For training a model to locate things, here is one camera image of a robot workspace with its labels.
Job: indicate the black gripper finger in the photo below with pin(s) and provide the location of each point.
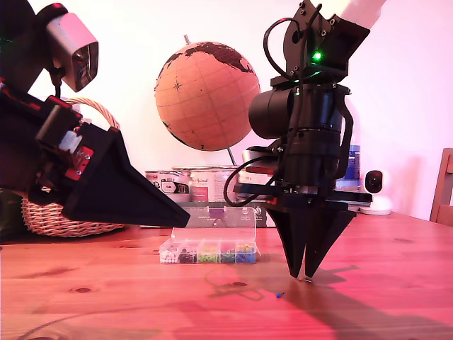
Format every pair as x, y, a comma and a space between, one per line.
134, 219
117, 184

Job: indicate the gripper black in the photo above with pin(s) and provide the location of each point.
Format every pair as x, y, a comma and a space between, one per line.
311, 159

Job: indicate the white can with black graphic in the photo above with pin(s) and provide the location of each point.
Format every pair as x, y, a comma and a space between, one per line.
173, 180

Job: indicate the printed cardboard can tray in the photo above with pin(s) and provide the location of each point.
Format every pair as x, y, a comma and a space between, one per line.
198, 204

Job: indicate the blue-headed pin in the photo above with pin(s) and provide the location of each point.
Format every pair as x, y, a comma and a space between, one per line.
279, 295

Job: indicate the white can with flag print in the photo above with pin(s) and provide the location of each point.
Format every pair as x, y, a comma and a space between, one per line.
251, 178

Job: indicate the white can with pink label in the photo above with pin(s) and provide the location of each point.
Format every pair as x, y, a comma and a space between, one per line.
212, 187

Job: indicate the clear plastic pin organiser box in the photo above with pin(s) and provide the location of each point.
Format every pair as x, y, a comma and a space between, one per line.
212, 256

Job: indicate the large clear water bottle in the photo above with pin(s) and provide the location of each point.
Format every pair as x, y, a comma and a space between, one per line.
355, 163

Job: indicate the cork globe on metal stand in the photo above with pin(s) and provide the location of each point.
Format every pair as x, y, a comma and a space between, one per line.
205, 106

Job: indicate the wooden chair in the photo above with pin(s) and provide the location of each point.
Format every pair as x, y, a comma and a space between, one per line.
442, 212

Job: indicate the small white round camera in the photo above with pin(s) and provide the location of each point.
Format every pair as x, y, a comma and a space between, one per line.
377, 207

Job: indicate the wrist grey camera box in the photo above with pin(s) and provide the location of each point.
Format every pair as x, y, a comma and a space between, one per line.
67, 42
258, 154

